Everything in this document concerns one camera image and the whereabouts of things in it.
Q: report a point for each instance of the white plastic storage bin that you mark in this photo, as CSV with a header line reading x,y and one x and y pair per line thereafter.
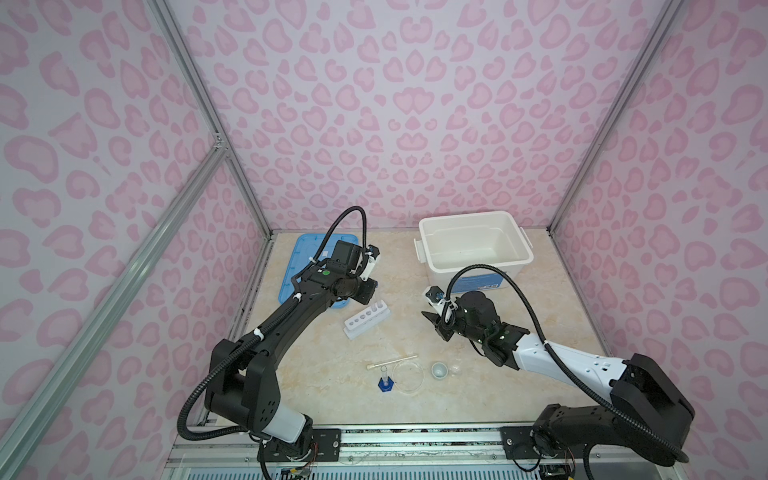
x,y
449,243

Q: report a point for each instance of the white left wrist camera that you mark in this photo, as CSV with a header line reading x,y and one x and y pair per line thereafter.
x,y
368,262

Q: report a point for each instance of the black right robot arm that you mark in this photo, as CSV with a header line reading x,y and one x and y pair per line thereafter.
x,y
637,406

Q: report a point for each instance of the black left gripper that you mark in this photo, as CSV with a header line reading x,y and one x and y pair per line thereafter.
x,y
365,296

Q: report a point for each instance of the white test tube rack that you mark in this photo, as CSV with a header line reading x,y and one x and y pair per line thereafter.
x,y
365,320

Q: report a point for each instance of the clear petri dish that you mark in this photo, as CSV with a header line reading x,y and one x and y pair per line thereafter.
x,y
408,377

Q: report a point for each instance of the white-capped test tube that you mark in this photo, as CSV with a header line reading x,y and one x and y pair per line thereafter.
x,y
391,362

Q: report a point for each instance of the blue-based small cylinder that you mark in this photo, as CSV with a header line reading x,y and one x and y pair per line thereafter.
x,y
386,382

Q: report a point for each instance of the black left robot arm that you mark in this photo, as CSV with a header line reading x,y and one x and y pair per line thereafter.
x,y
242,385

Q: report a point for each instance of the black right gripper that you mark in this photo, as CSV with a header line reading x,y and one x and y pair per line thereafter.
x,y
441,326

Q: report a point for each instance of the blue plastic bin lid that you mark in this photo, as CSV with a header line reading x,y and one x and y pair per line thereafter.
x,y
304,248

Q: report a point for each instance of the aluminium frame strut left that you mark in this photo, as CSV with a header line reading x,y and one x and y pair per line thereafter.
x,y
37,416

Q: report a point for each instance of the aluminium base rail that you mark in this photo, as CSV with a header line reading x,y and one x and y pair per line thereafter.
x,y
410,451

